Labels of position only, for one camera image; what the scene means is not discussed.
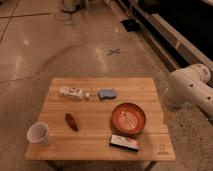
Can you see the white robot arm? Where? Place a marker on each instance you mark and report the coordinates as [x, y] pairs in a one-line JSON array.
[[190, 84]]

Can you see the orange ceramic bowl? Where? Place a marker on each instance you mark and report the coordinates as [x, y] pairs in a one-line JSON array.
[[128, 118]]

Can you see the blue sponge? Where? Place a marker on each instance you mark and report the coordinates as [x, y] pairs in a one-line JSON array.
[[106, 94]]

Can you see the wooden folding table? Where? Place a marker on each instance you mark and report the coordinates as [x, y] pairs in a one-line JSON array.
[[91, 141]]

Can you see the small flat box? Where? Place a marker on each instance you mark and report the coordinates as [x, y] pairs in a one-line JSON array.
[[124, 142]]

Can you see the black floor object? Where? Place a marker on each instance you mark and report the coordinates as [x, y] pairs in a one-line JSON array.
[[130, 25]]

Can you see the white paper cup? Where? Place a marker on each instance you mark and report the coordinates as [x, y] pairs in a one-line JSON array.
[[38, 133]]

